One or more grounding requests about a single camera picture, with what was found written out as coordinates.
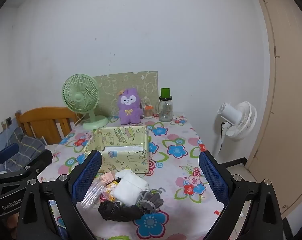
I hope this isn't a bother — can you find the glass jar with green lid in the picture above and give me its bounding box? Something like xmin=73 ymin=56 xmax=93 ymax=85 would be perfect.
xmin=158 ymin=88 xmax=173 ymax=122

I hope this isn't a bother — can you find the wooden headboard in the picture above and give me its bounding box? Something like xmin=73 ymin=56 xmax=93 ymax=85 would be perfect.
xmin=15 ymin=107 xmax=84 ymax=145

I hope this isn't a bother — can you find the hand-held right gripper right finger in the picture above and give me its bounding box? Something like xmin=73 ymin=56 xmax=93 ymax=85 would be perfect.
xmin=198 ymin=151 xmax=284 ymax=240

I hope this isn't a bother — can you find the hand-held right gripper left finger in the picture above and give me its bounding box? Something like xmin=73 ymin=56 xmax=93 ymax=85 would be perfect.
xmin=18 ymin=150 xmax=103 ymax=240

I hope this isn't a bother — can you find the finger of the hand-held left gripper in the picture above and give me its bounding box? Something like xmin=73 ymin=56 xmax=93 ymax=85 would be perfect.
xmin=0 ymin=143 xmax=19 ymax=174
xmin=0 ymin=149 xmax=53 ymax=184

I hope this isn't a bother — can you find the beige door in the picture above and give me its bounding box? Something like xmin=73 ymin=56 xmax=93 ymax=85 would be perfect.
xmin=244 ymin=0 xmax=302 ymax=220

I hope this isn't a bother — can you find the green desk fan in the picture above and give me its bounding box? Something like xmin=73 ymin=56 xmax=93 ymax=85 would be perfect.
xmin=62 ymin=74 xmax=109 ymax=130

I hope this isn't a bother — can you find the white standing fan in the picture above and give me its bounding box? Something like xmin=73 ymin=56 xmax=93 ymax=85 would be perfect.
xmin=217 ymin=101 xmax=257 ymax=142

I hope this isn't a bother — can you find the small jar with orange lid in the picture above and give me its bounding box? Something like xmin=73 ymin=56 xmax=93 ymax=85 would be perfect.
xmin=143 ymin=104 xmax=154 ymax=119

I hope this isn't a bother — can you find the purple plush toy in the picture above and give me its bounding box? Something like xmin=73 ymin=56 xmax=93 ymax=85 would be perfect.
xmin=117 ymin=88 xmax=143 ymax=125

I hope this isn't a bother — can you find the pink packet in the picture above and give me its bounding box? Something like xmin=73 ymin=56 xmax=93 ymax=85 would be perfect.
xmin=82 ymin=172 xmax=116 ymax=209

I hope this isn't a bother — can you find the floral tablecloth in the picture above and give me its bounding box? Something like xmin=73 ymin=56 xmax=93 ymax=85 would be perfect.
xmin=37 ymin=114 xmax=244 ymax=240

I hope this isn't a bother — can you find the yellow cartoon tissue pack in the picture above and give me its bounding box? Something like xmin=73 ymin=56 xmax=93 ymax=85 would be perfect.
xmin=102 ymin=177 xmax=122 ymax=202

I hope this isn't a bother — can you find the black cloth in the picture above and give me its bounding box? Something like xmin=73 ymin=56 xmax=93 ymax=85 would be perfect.
xmin=98 ymin=201 xmax=144 ymax=222

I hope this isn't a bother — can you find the green patterned cardboard sheet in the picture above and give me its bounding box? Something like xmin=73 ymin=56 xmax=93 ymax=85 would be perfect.
xmin=92 ymin=70 xmax=159 ymax=118

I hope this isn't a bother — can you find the green fan cable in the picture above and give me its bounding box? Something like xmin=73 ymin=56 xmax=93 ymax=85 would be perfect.
xmin=74 ymin=114 xmax=88 ymax=127

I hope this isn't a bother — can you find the white soft pack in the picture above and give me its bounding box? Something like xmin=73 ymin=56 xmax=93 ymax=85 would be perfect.
xmin=112 ymin=169 xmax=150 ymax=205

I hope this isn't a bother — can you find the black fan cable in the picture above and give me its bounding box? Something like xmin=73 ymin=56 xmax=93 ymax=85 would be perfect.
xmin=219 ymin=122 xmax=232 ymax=153

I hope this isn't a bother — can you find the grey knitted glove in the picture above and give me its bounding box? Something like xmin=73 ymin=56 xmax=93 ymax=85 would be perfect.
xmin=137 ymin=187 xmax=166 ymax=214

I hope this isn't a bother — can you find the grey plaid pillow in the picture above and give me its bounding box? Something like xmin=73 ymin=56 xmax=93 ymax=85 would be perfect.
xmin=0 ymin=127 xmax=46 ymax=173

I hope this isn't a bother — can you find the yellow cartoon print storage box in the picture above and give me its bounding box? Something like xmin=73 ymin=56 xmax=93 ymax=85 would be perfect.
xmin=83 ymin=125 xmax=149 ymax=174

